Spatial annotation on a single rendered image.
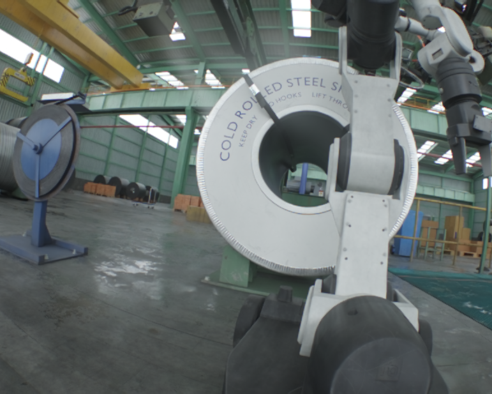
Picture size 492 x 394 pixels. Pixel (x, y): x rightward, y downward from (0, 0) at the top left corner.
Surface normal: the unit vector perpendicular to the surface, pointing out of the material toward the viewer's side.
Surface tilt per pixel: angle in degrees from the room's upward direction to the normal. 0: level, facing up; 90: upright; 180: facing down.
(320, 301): 58
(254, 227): 90
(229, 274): 90
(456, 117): 100
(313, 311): 67
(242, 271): 90
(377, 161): 97
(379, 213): 62
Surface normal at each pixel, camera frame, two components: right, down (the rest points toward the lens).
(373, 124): -0.28, -0.20
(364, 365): -0.38, -0.53
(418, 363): -0.01, -0.53
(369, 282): -0.12, -0.73
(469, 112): 0.16, -0.09
